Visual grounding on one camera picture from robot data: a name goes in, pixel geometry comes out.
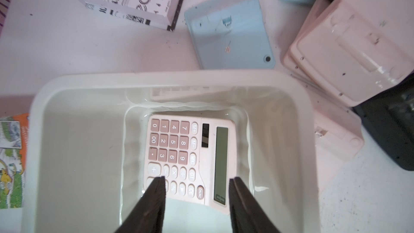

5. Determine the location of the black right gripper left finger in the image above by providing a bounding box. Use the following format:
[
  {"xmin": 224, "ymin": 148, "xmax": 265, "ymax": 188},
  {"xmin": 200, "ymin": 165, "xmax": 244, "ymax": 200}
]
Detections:
[{"xmin": 115, "ymin": 176, "xmax": 166, "ymax": 233}]

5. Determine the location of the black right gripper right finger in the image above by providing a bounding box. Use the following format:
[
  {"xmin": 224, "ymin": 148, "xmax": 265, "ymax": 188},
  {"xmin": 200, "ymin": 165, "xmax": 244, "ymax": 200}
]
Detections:
[{"xmin": 229, "ymin": 177, "xmax": 279, "ymax": 233}]

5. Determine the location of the pink calculator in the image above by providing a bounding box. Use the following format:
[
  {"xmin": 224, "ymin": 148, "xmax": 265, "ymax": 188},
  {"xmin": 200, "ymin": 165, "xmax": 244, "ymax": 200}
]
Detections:
[
  {"xmin": 282, "ymin": 0, "xmax": 414, "ymax": 107},
  {"xmin": 143, "ymin": 114, "xmax": 238, "ymax": 215},
  {"xmin": 291, "ymin": 73, "xmax": 365, "ymax": 193}
]

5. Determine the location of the colourful treehouse book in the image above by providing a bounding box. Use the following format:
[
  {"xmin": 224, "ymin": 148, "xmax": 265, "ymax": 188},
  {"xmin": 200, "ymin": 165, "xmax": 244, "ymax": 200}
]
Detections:
[{"xmin": 1, "ymin": 113, "xmax": 30, "ymax": 209}]

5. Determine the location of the light blue calculator face down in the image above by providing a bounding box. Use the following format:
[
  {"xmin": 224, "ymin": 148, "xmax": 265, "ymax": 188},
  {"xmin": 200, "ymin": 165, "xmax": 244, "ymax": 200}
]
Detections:
[{"xmin": 184, "ymin": 0, "xmax": 276, "ymax": 70}]

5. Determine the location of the cream plastic storage box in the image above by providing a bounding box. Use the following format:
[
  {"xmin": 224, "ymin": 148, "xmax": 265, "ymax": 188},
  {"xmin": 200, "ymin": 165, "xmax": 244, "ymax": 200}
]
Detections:
[{"xmin": 22, "ymin": 70, "xmax": 321, "ymax": 233}]

